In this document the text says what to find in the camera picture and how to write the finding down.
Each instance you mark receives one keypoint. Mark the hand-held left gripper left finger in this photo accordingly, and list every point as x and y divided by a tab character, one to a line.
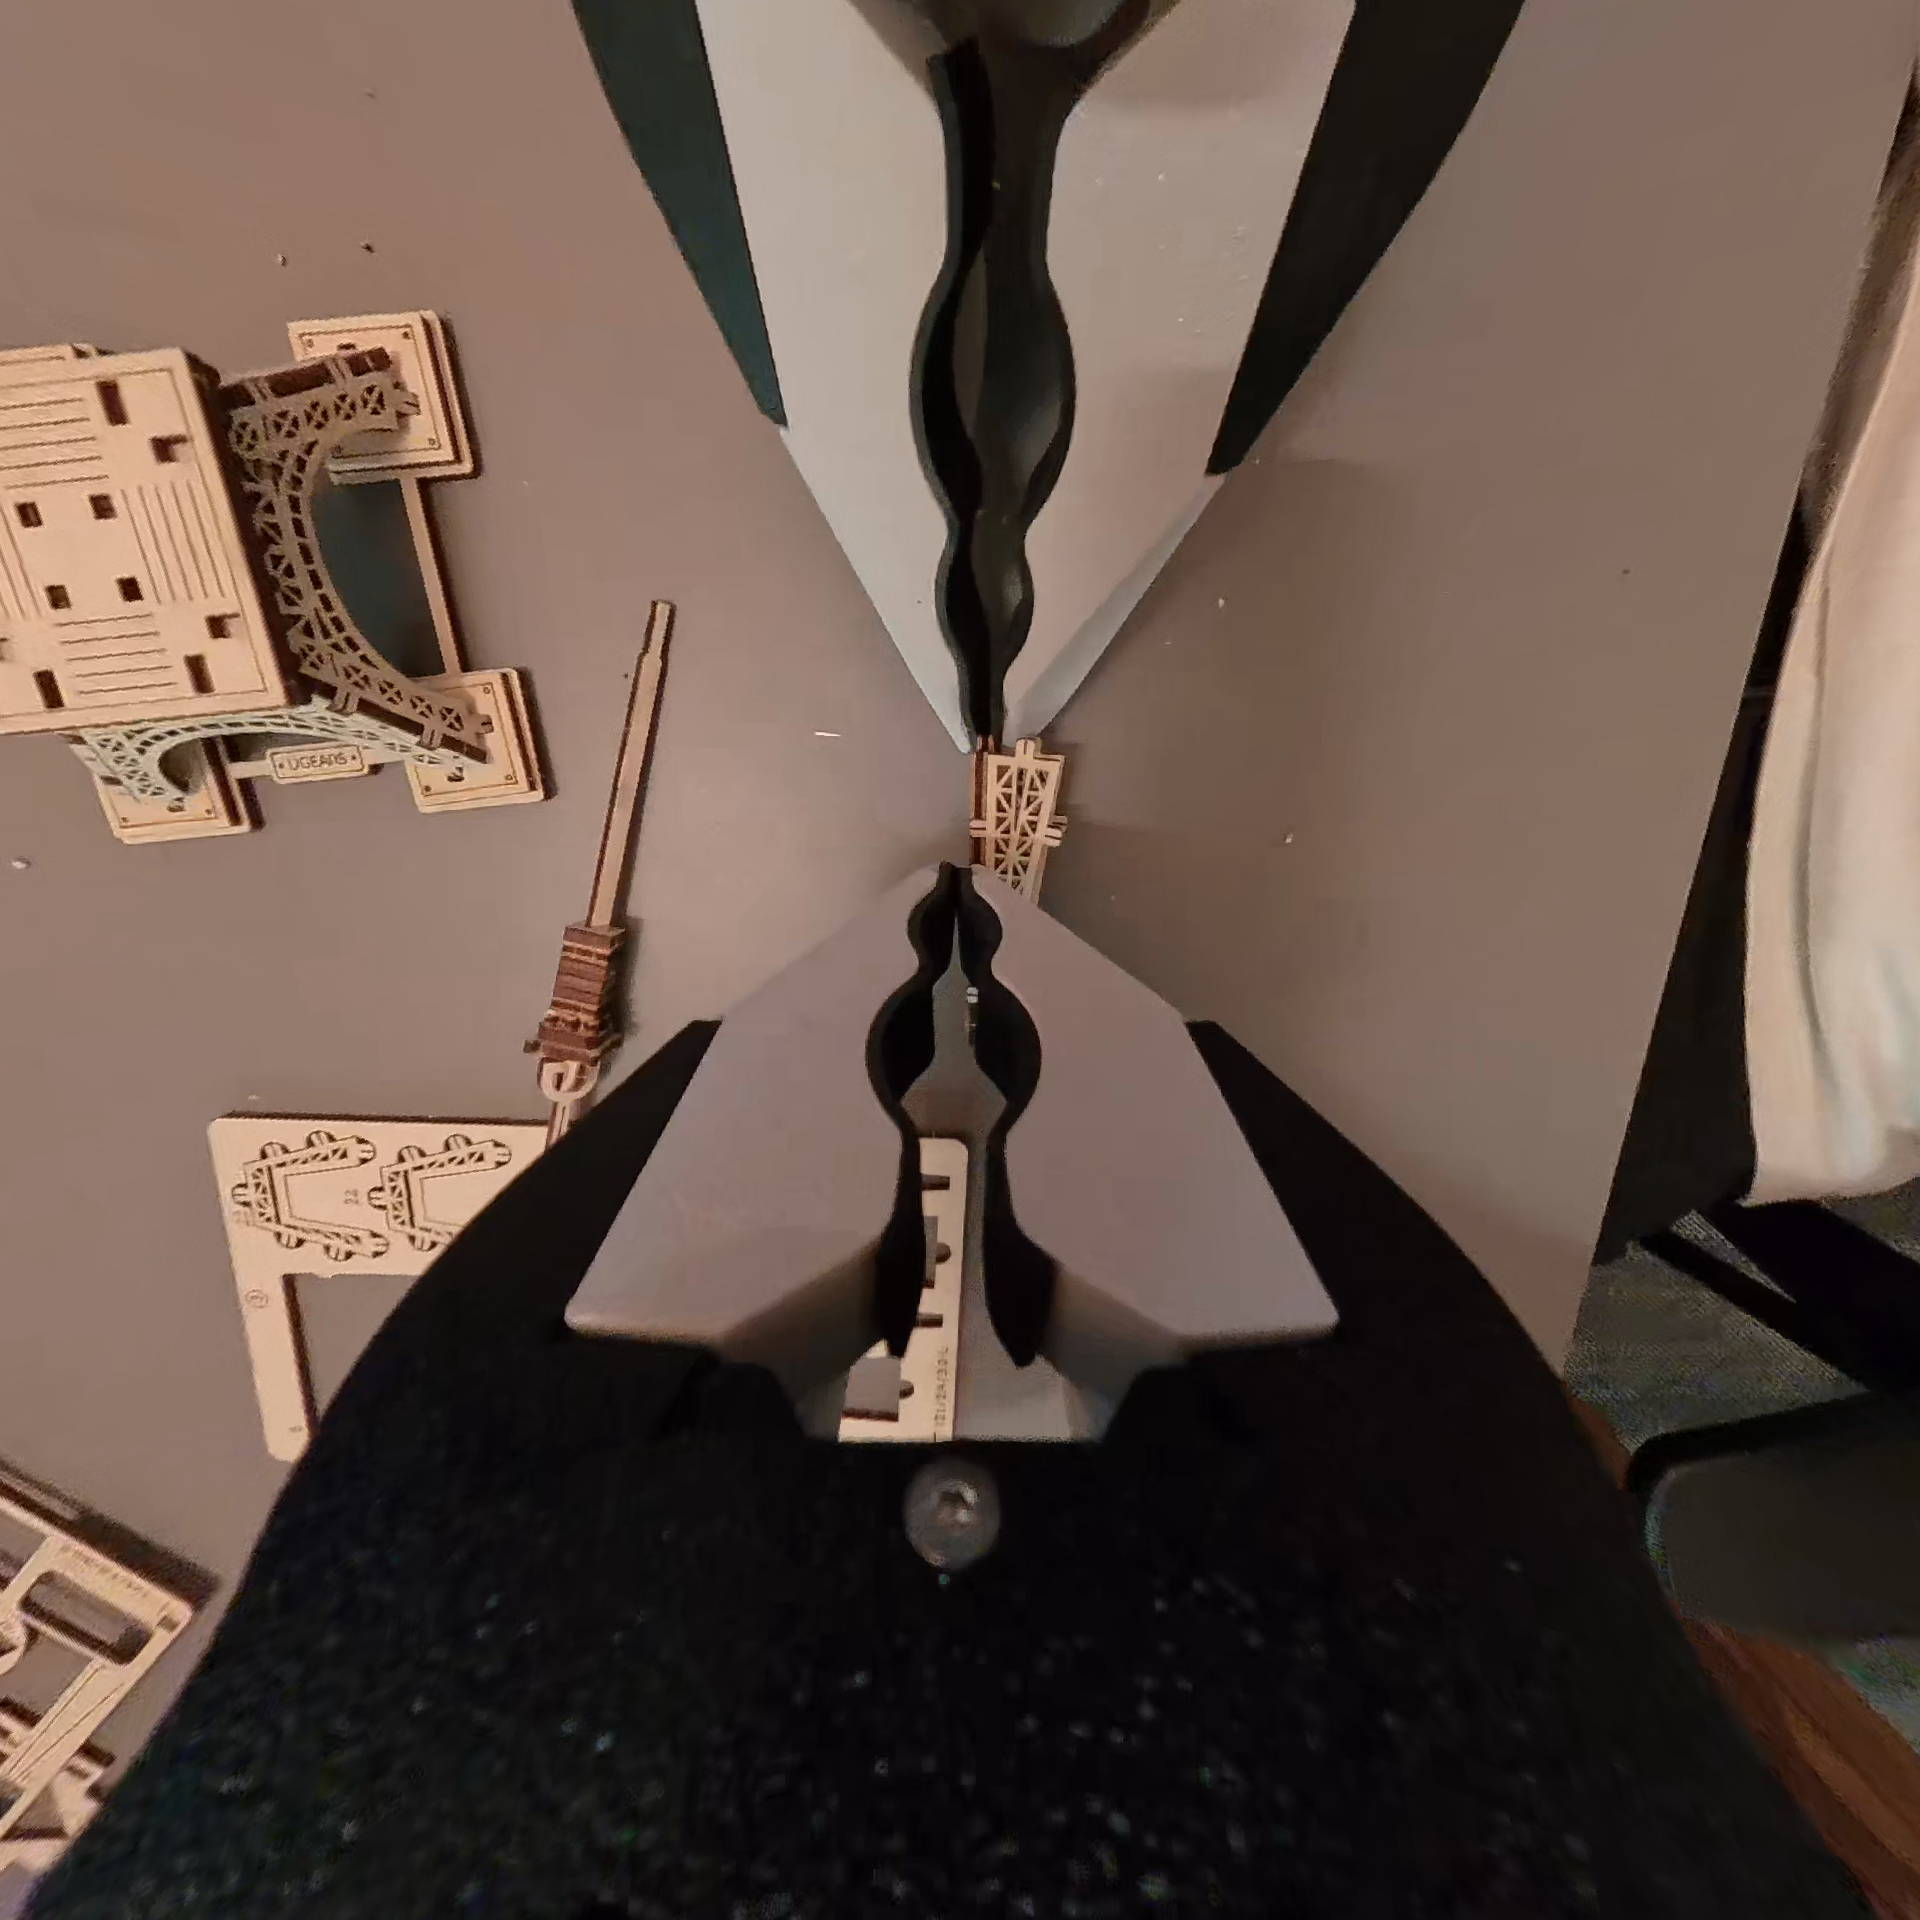
750	1171

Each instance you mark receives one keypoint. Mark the wooden lattice tower panel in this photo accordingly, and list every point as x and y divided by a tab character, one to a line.
1021	816

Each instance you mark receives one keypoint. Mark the wooden tower base model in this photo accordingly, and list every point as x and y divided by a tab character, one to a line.
134	523

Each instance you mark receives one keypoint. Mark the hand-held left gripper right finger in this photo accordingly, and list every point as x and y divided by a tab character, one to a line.
1169	1186

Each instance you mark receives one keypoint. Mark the wooden tower spire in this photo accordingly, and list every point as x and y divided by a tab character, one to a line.
591	975

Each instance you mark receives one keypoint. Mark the wooden punch-out sheet with window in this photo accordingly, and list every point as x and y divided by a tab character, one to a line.
263	1348

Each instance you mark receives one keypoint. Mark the person's white shirt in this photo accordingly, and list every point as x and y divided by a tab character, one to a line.
1845	822

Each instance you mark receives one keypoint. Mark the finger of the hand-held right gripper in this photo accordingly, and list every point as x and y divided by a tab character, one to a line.
1187	226
840	226

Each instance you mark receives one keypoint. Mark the wooden punch-out frame sheet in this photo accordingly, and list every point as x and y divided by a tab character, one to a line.
134	1597

